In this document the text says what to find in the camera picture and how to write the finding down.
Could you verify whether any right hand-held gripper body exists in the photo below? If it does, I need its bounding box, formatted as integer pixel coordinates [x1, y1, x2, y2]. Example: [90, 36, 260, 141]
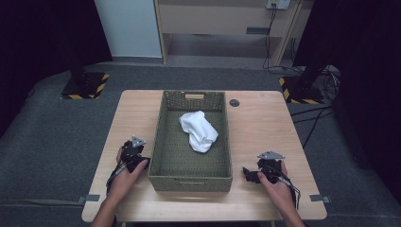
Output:
[256, 150, 286, 185]

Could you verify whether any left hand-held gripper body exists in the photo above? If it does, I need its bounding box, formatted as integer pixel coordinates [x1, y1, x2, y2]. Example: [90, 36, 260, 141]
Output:
[121, 135, 147, 174]

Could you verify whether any green woven basket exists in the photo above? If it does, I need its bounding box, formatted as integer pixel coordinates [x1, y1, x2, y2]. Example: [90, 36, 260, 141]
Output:
[148, 90, 234, 193]

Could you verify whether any white cloth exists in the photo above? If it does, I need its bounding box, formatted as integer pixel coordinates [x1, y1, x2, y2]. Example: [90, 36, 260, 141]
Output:
[178, 110, 219, 154]

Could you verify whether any person's right hand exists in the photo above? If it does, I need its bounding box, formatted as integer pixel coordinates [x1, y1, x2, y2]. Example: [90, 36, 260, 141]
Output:
[256, 160, 297, 216]

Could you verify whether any person's left hand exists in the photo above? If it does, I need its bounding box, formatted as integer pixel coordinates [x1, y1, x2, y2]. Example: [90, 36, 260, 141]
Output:
[107, 146, 149, 203]

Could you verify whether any black stand with striped base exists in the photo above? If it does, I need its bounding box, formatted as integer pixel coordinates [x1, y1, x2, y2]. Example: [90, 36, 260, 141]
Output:
[60, 44, 111, 100]
[278, 60, 329, 105]

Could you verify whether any white panel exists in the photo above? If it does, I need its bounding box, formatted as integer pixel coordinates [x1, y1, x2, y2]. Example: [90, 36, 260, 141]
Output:
[94, 0, 163, 59]

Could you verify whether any black curtain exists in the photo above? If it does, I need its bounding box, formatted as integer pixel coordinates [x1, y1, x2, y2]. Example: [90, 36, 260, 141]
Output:
[0, 0, 113, 138]
[292, 0, 401, 204]

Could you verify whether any light wooden shelf unit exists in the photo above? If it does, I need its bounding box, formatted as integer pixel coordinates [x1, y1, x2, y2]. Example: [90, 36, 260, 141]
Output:
[153, 0, 306, 68]

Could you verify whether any white power socket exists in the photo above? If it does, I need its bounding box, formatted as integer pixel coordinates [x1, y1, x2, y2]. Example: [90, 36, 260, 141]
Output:
[266, 0, 292, 10]

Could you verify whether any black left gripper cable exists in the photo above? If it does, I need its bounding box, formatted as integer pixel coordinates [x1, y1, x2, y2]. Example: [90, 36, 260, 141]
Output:
[105, 160, 133, 194]

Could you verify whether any black floor cable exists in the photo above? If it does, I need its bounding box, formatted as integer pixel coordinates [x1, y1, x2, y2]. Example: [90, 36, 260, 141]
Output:
[289, 105, 335, 149]

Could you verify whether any grey table edge bracket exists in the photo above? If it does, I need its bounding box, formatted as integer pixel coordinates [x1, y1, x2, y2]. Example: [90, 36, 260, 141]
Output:
[308, 194, 331, 204]
[77, 194, 101, 204]

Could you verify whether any bundle of black cables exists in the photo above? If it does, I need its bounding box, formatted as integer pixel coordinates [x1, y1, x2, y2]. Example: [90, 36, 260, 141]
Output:
[316, 65, 342, 103]

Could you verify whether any black socket cable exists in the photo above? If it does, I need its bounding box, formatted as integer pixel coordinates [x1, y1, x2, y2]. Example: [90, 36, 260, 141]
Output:
[262, 3, 304, 75]

